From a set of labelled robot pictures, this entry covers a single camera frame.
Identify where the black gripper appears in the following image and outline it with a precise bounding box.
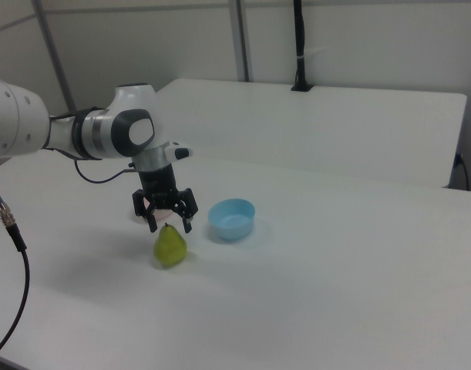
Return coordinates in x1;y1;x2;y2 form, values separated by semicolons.
131;163;200;234

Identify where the green pear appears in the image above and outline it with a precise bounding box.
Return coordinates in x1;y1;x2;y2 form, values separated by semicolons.
153;222;188;270

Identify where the pale pink plastic bowl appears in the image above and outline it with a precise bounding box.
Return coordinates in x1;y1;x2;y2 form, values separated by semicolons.
131;197;179;225

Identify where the light blue plastic bowl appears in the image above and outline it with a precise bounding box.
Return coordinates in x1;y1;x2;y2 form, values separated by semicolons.
207;197;257;242

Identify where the black pole with clamp base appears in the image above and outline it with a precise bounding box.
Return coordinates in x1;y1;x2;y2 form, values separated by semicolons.
290;0;315;93

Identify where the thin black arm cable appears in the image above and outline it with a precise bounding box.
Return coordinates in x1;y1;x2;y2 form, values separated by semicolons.
45;146;138;185

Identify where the black cable with metal connector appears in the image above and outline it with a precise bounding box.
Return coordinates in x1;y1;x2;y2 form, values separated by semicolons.
0;178;32;360

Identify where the grey wall partition post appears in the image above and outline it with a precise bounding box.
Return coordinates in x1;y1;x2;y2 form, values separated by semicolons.
29;0;77;113
228;0;256;83

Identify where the black cable at table edge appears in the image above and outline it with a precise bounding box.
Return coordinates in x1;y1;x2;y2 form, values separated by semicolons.
452;151;471;191

